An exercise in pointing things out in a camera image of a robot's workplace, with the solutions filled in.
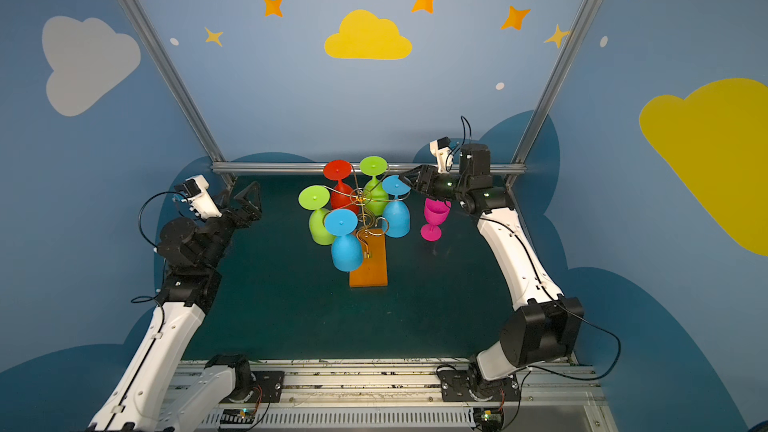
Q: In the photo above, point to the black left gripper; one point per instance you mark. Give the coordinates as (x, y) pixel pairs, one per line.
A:
(233, 212)

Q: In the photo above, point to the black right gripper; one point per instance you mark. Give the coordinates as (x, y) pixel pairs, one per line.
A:
(430, 181)

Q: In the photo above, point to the pink wine glass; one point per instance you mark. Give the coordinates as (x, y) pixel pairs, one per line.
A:
(435, 214)

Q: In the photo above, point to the blue wine glass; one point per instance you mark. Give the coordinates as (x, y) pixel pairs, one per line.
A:
(396, 212)
(346, 250)

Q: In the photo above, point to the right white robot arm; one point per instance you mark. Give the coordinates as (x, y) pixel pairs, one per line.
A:
(545, 323)

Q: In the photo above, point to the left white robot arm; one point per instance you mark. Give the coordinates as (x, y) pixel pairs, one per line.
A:
(192, 248)

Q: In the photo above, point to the back green wine glass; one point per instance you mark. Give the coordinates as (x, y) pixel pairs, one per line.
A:
(375, 197)

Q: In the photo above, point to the green wine glass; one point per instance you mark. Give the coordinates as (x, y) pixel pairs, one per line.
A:
(315, 198)
(375, 197)

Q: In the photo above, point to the front green wine glass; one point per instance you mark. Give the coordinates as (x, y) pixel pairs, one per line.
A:
(315, 198)

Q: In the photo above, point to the red wine glass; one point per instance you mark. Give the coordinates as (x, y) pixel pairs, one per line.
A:
(341, 195)

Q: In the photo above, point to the orange wooden rack base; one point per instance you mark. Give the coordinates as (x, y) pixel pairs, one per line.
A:
(373, 271)

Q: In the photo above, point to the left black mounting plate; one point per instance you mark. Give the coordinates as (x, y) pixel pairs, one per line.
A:
(258, 386)

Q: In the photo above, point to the black mounting plate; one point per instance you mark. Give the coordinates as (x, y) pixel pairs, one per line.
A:
(258, 386)
(469, 386)

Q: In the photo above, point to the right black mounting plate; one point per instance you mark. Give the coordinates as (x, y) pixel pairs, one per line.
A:
(469, 386)

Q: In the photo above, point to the left small circuit board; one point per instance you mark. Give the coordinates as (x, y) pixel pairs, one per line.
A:
(236, 419)

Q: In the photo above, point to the small circuit board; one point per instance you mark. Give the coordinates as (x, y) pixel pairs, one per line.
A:
(236, 419)
(487, 420)

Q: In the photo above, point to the right small circuit board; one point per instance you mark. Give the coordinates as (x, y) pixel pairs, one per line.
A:
(487, 420)

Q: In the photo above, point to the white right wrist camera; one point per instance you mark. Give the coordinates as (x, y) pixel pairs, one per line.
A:
(443, 152)

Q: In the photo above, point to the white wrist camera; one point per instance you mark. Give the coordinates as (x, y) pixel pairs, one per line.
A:
(443, 152)
(195, 193)

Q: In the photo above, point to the horizontal aluminium back rail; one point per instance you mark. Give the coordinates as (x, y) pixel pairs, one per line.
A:
(310, 168)

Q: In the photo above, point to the gold wire glass rack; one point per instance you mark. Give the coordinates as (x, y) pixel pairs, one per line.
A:
(360, 212)

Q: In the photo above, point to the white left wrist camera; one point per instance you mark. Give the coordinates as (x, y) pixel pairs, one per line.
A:
(195, 193)

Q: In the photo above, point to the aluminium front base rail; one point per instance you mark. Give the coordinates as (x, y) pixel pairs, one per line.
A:
(393, 394)

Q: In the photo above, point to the left aluminium corner post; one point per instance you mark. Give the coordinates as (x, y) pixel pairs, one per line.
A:
(150, 38)

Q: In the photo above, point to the aluminium corner post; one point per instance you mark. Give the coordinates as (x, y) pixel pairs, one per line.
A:
(583, 19)
(150, 38)

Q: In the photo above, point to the right aluminium corner post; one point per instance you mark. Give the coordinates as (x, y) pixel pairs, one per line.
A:
(583, 19)

